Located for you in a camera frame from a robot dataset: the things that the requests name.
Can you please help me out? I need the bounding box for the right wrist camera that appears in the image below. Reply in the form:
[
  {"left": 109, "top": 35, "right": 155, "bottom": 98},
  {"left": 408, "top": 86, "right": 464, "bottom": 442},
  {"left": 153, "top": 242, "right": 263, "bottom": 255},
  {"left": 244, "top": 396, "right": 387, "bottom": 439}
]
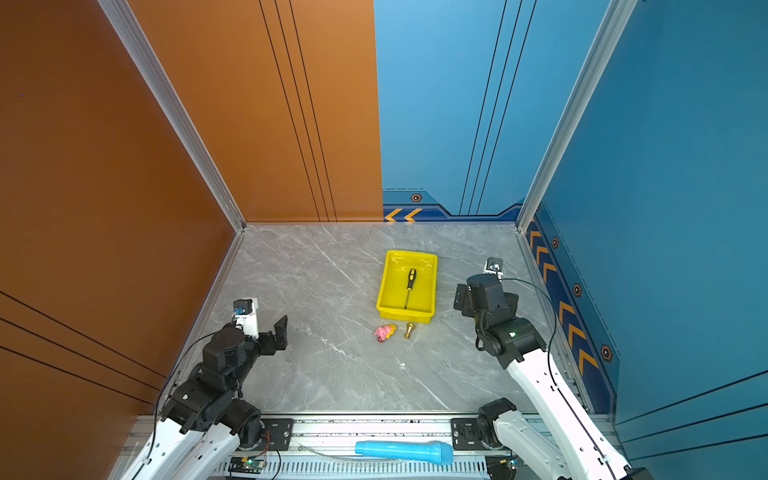
[{"left": 484, "top": 257, "right": 503, "bottom": 279}]

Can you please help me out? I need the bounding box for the black yellow screwdriver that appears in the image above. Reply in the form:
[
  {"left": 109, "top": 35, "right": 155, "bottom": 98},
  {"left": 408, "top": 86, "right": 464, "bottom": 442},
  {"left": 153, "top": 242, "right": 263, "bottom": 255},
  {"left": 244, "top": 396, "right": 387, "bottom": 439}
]
[{"left": 404, "top": 268, "right": 418, "bottom": 309}]

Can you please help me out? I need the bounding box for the pink toy figure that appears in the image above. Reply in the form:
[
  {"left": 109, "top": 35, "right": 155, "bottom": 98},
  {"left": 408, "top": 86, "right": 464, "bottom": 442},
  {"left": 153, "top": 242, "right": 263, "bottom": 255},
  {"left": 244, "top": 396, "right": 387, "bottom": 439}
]
[{"left": 374, "top": 324, "right": 397, "bottom": 343}]

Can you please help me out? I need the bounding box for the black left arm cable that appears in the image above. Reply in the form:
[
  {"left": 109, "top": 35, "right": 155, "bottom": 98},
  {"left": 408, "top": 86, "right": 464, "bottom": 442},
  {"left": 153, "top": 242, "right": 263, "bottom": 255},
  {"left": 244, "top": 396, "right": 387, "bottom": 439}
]
[{"left": 149, "top": 329, "right": 229, "bottom": 457}]

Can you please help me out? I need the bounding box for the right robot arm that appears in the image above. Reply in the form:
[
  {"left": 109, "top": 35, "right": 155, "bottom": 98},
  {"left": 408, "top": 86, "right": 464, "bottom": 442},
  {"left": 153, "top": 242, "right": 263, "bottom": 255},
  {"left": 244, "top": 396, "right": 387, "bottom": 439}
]
[{"left": 454, "top": 273, "right": 652, "bottom": 479}]

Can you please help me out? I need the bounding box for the green circuit board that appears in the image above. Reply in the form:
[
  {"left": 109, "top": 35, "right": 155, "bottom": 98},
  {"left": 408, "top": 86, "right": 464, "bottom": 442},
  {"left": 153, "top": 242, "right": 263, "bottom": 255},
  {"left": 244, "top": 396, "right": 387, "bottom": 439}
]
[{"left": 227, "top": 457, "right": 268, "bottom": 476}]

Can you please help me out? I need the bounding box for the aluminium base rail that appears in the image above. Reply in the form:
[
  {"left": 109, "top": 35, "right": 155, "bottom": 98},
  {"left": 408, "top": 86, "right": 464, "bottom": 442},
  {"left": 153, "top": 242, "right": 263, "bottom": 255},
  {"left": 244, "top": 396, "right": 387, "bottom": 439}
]
[{"left": 123, "top": 399, "right": 630, "bottom": 479}]

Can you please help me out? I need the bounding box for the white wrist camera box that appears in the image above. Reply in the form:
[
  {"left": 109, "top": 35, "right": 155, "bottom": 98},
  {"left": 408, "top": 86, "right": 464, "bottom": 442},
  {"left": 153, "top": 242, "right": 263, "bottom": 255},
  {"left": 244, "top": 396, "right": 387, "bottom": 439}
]
[{"left": 232, "top": 298, "right": 259, "bottom": 339}]

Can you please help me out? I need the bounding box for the aluminium corner post left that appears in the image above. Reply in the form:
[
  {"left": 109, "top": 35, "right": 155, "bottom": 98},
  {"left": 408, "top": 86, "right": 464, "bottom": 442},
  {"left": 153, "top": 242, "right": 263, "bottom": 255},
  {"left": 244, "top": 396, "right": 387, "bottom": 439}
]
[{"left": 98, "top": 0, "right": 247, "bottom": 234}]

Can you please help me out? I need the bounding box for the yellow plastic bin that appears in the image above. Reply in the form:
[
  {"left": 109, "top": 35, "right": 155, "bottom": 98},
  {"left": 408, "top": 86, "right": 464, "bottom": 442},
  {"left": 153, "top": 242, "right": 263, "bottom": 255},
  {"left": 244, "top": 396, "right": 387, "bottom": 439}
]
[{"left": 376, "top": 250, "right": 438, "bottom": 324}]

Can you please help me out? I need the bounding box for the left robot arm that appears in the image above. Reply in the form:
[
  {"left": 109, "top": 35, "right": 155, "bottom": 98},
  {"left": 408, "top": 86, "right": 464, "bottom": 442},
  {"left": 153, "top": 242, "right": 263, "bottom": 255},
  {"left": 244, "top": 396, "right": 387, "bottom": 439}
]
[{"left": 122, "top": 316, "right": 288, "bottom": 479}]

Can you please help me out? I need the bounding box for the aluminium corner post right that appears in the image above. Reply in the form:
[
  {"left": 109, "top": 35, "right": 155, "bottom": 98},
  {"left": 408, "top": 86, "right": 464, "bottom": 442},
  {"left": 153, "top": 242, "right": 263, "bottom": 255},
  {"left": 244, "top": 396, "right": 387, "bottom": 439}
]
[{"left": 515, "top": 0, "right": 638, "bottom": 233}]

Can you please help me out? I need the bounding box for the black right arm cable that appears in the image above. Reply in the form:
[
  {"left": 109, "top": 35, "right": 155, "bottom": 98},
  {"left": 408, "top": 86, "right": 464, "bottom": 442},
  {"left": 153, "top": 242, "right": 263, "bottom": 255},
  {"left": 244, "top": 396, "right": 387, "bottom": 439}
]
[{"left": 500, "top": 277, "right": 619, "bottom": 480}]

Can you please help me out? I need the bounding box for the aluminium corner post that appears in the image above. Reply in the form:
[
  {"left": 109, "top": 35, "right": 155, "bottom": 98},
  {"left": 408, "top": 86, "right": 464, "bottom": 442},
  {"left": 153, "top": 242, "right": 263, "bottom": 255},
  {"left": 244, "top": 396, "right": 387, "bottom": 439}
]
[
  {"left": 98, "top": 0, "right": 247, "bottom": 234},
  {"left": 515, "top": 0, "right": 638, "bottom": 233}
]

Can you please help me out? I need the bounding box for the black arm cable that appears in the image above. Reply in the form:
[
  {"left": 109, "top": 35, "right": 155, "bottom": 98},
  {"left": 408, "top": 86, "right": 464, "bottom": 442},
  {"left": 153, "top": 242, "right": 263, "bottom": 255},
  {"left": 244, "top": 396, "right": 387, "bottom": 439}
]
[
  {"left": 149, "top": 329, "right": 229, "bottom": 457},
  {"left": 500, "top": 277, "right": 619, "bottom": 480}
]

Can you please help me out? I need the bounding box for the light blue cylinder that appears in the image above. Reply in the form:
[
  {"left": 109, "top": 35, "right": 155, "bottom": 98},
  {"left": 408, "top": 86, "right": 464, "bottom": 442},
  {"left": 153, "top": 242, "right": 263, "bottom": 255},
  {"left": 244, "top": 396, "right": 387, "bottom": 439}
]
[{"left": 355, "top": 441, "right": 454, "bottom": 466}]

